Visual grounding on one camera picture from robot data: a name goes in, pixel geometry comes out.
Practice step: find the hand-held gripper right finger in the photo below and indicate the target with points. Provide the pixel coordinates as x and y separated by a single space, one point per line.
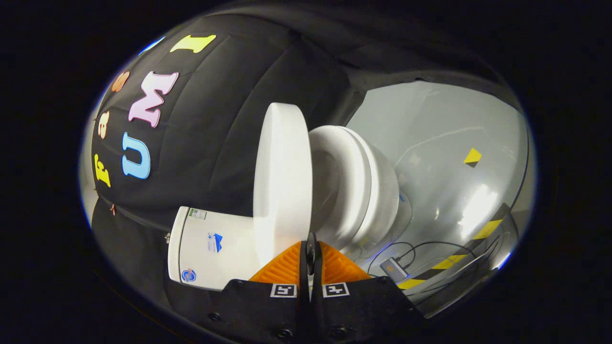
317 267

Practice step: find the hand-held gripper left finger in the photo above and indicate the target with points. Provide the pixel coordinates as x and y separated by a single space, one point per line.
304 267

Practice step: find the white toilet seat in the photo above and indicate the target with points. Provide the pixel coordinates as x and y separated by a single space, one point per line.
346 181

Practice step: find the black backdrop cloth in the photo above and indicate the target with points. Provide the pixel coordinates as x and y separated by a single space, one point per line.
215 124

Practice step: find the yellow black hazard tape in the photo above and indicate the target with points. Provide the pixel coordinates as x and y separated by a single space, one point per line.
485 230

